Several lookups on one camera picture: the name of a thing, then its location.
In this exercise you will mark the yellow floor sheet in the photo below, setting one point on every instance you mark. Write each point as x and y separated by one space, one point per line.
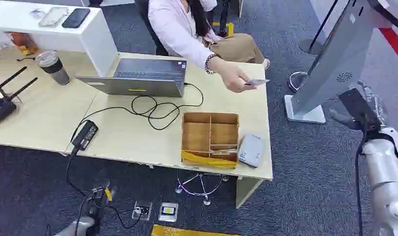
186 231

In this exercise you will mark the grey tumbler with clear lid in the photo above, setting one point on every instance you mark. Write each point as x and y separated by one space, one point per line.
54 68

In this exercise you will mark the red floor tape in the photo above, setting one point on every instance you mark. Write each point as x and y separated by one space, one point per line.
396 45

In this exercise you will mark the black router with antennas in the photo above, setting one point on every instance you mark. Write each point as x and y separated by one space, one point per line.
2 106

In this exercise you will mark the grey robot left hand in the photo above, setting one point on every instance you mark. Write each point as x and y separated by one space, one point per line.
96 203

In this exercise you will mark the wooden divided card box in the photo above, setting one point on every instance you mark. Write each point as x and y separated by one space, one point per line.
199 136

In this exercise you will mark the stack of cards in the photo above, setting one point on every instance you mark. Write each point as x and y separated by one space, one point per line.
223 151

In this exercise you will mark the person's pale shoe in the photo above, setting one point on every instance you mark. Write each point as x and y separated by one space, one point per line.
267 64

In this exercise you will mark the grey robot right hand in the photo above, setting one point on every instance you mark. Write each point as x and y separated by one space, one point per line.
360 110

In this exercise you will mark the chrome stool base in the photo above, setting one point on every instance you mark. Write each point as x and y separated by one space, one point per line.
200 189

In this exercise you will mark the silver floor socket with plug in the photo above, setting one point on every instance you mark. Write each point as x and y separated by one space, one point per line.
142 210

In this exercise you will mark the round metal floor base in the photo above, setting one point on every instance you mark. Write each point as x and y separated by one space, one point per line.
296 81

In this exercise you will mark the small clear plastic wrapper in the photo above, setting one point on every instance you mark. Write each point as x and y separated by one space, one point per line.
37 13

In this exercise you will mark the person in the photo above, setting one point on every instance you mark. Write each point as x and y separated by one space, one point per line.
176 29

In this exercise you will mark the black power adapter brick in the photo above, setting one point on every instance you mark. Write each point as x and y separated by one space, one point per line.
85 135

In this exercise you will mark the white desk shelf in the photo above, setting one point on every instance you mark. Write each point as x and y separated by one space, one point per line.
98 42

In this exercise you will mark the silver floor socket plate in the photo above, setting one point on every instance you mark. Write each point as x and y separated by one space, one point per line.
168 212

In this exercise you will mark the grey kiosk screen stand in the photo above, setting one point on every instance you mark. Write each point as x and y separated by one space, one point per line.
335 58

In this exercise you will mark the grey card reader device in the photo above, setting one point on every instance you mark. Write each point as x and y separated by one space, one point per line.
251 150

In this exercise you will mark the orange snack bag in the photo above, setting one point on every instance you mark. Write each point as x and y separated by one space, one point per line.
23 42

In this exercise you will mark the grey open laptop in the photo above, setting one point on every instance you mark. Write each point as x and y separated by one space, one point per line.
137 85

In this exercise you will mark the yellow frame object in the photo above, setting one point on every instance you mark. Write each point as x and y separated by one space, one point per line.
230 28

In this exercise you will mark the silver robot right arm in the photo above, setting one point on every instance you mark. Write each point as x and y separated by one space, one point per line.
387 169

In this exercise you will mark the person's right hand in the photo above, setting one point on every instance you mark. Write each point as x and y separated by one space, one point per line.
233 76

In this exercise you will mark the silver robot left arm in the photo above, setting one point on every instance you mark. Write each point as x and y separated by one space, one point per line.
77 228

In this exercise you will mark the white card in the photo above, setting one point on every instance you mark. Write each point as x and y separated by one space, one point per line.
259 81

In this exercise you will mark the clear plastic tray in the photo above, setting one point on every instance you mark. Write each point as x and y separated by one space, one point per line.
53 17

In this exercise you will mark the black smartphone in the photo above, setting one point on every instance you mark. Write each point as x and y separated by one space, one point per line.
76 18

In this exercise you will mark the black stanchion with round base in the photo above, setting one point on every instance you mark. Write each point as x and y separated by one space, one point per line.
311 45

